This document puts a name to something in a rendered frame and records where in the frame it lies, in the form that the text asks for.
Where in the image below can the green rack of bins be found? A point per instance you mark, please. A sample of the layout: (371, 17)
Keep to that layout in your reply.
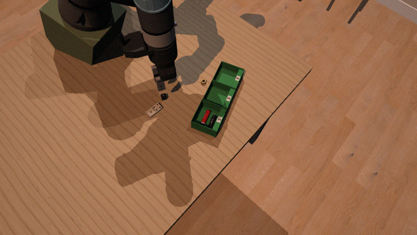
(218, 98)

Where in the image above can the tan domino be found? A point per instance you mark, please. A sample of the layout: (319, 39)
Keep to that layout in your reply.
(154, 110)

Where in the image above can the red battery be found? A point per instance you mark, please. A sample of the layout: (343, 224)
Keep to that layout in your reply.
(205, 117)

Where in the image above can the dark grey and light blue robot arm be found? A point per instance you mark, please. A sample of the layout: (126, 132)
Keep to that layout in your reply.
(156, 17)

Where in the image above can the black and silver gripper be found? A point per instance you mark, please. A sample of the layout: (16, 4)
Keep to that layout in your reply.
(161, 50)

